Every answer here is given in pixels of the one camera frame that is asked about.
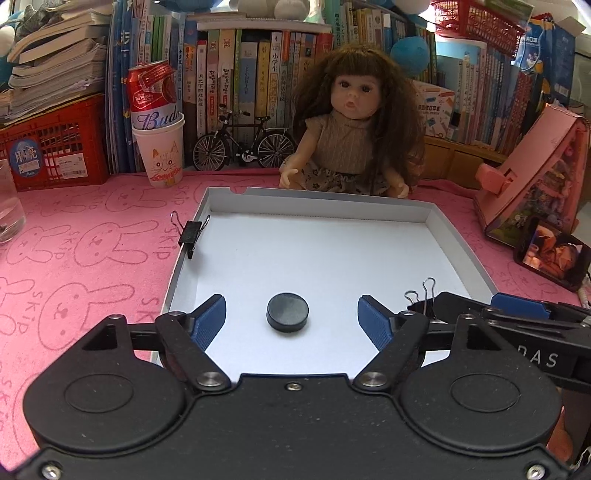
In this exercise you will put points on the smartphone in dark case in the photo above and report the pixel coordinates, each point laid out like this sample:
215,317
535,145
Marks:
554,254

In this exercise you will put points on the blue plush toy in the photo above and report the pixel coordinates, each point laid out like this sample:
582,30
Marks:
5,55

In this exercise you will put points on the pink rabbit print mat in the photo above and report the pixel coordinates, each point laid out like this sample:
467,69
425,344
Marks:
92,277

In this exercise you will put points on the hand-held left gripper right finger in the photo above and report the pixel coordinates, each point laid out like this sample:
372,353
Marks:
374,323

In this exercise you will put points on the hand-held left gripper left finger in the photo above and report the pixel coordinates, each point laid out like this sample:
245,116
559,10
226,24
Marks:
210,323

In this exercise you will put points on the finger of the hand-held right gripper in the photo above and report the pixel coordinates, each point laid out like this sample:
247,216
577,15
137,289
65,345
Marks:
461,307
519,304

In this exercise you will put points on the blue plush ball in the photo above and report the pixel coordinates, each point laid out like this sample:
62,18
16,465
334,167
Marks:
410,56

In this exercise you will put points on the row of tall upright books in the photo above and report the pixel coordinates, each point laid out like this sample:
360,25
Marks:
231,78

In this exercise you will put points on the wooden drawer unit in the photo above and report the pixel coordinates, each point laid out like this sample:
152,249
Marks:
452,161

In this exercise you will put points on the shallow white cardboard box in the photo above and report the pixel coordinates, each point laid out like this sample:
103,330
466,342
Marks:
323,258

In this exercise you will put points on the red mesh basket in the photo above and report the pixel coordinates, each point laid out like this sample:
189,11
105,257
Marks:
480,27

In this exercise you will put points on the white shelf board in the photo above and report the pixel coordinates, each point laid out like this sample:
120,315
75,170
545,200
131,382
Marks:
258,23

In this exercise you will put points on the small blue plush animal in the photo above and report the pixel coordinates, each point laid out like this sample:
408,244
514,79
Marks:
189,3

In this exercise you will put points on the white cat print paper cup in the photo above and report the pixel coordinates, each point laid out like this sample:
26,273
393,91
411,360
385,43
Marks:
161,157

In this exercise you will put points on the red plastic crate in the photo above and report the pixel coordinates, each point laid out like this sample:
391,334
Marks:
69,134

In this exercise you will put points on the black binder clip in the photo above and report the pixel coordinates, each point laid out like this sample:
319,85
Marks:
191,233
422,308

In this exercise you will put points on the black toy bicycle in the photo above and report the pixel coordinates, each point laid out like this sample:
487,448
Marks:
249,157

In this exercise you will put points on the white printer box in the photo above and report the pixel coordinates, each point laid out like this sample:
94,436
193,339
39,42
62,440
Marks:
434,110

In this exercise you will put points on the clear glass cup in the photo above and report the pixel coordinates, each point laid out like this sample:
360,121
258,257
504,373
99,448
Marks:
11,207

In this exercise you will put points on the blue printed carton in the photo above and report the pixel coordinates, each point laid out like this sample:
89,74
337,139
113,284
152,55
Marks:
554,60

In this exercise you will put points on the red drink can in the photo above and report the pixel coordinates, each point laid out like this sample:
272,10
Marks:
152,97

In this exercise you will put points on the pink white rabbit plush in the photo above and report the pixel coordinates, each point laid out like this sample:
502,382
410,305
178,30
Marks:
291,7

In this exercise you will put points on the black round puck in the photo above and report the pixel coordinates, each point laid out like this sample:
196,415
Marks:
286,311

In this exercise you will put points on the pink toy dollhouse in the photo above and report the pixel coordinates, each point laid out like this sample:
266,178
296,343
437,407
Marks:
531,161

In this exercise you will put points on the stack of lying books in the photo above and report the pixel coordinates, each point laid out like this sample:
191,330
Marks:
55,69

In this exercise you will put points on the brown haired baby doll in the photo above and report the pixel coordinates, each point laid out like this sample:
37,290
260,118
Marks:
351,134

